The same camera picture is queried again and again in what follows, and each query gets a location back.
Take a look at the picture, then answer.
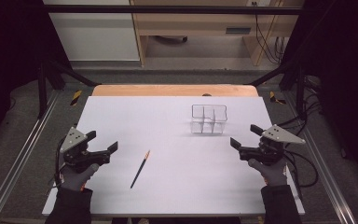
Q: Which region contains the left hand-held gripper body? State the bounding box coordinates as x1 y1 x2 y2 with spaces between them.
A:
59 126 112 174

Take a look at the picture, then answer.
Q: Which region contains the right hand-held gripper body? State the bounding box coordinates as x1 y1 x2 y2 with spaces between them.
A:
238 124 306 166

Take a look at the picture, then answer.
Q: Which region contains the black pencil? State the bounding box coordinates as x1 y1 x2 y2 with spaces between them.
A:
130 149 151 189

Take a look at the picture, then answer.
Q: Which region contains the clear plastic divided organizer box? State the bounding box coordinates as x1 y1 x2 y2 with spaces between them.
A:
190 104 228 135

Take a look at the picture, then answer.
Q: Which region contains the person's right hand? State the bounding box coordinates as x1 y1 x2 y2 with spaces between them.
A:
247 158 289 188

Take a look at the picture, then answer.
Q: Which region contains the person's left hand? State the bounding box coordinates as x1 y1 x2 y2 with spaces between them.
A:
59 162 101 192

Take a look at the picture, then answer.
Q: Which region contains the yellow black striped tape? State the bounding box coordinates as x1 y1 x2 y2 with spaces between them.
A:
70 90 83 106
268 91 287 105

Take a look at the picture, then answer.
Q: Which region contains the black metal stand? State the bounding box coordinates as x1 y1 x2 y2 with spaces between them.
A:
36 59 103 119
243 61 309 122

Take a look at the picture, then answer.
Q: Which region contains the white board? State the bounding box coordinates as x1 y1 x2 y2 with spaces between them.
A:
42 95 306 217

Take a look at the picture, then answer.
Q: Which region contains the wooden table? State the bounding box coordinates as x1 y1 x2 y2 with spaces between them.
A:
91 83 259 97

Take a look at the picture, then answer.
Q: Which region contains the white cabinet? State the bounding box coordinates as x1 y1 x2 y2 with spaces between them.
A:
42 0 141 62

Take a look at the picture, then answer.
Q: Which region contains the light wooden desk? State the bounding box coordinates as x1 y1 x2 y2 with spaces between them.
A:
130 0 306 67

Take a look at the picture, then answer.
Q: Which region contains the black cable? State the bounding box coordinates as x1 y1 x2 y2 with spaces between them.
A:
282 148 319 189
53 136 67 189

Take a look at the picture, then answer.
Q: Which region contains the aluminium rail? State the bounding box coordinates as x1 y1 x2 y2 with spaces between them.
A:
0 90 60 224
284 91 358 224

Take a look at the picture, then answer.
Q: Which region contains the black cables bundle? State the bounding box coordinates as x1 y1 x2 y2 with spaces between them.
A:
251 1 288 65

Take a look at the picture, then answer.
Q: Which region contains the black metal frame bar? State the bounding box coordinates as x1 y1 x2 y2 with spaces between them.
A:
42 4 304 16

